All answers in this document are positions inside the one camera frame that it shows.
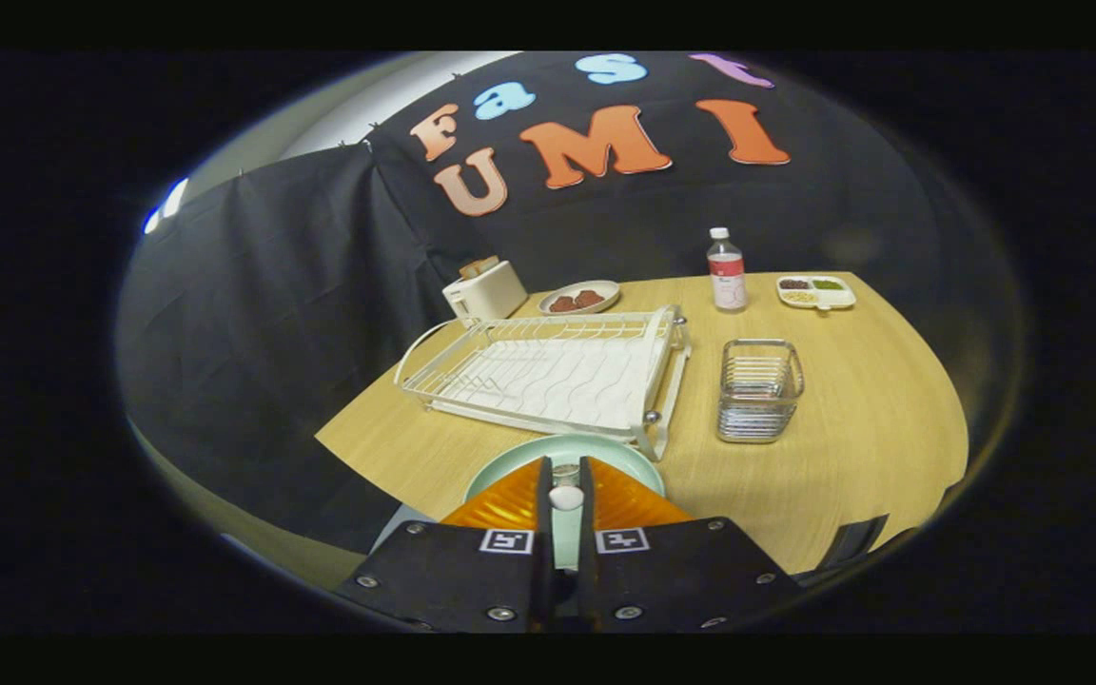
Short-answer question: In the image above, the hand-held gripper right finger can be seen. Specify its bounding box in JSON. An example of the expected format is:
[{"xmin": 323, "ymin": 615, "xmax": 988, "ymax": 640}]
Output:
[{"xmin": 578, "ymin": 457, "xmax": 806, "ymax": 634}]

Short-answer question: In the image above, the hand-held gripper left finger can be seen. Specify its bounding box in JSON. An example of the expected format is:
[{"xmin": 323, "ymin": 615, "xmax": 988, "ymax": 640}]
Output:
[{"xmin": 334, "ymin": 457, "xmax": 554, "ymax": 634}]

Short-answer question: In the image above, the spoon with red patterned handle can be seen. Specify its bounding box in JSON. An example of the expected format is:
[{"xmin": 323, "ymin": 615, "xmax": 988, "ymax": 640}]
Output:
[{"xmin": 551, "ymin": 462, "xmax": 585, "ymax": 513}]

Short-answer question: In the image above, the light green plate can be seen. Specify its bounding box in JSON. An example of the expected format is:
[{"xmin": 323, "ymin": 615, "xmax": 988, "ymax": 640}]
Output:
[{"xmin": 463, "ymin": 434, "xmax": 666, "ymax": 572}]

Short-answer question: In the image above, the white wire dish rack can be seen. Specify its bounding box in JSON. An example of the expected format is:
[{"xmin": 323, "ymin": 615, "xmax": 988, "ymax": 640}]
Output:
[{"xmin": 394, "ymin": 304, "xmax": 693, "ymax": 462}]

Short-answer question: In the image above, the metal wire basket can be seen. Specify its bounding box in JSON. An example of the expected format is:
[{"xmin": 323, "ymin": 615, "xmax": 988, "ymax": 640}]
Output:
[{"xmin": 717, "ymin": 339, "xmax": 806, "ymax": 444}]

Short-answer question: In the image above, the small plate with brown food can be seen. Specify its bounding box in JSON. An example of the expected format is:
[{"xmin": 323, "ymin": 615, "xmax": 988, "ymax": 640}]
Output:
[{"xmin": 538, "ymin": 280, "xmax": 621, "ymax": 316}]

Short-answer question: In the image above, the white toaster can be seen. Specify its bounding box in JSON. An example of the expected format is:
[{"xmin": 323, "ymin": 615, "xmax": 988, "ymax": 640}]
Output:
[{"xmin": 441, "ymin": 261, "xmax": 530, "ymax": 324}]

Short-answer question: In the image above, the clear bottle with red label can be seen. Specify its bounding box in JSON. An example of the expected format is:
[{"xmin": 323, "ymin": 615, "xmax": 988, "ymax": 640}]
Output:
[{"xmin": 706, "ymin": 226, "xmax": 749, "ymax": 313}]

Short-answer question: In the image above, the white divided snack tray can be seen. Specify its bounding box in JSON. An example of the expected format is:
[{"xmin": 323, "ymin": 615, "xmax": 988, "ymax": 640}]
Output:
[{"xmin": 776, "ymin": 275, "xmax": 857, "ymax": 315}]

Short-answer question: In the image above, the ceiling light strip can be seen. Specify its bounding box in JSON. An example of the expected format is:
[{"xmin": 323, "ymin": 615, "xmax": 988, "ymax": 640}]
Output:
[{"xmin": 143, "ymin": 178, "xmax": 190, "ymax": 235}]

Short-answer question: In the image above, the black table bracket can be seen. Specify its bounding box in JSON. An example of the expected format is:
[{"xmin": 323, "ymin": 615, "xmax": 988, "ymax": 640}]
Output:
[{"xmin": 819, "ymin": 514, "xmax": 891, "ymax": 572}]

